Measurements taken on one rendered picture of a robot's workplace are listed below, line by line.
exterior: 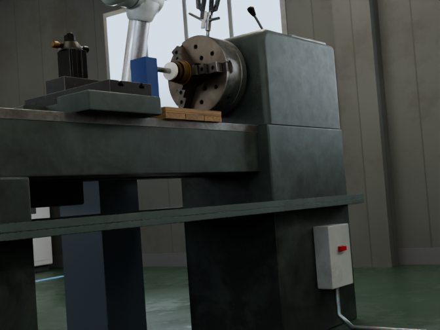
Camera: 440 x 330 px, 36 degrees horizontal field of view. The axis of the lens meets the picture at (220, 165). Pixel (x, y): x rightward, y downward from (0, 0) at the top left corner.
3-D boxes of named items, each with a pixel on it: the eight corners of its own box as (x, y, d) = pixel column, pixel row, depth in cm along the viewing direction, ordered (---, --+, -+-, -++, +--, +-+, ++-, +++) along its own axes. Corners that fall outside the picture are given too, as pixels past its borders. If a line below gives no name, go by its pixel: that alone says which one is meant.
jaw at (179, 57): (194, 74, 273) (180, 52, 278) (201, 65, 271) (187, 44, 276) (175, 71, 265) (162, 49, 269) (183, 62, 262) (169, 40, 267)
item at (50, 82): (93, 99, 243) (92, 86, 243) (112, 95, 237) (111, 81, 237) (46, 95, 227) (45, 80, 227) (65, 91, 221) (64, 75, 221)
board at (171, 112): (152, 133, 272) (151, 124, 272) (222, 122, 250) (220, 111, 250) (94, 131, 249) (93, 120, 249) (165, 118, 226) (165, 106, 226)
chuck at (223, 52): (178, 112, 287) (185, 37, 284) (237, 119, 267) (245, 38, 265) (164, 111, 280) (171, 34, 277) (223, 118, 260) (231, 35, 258)
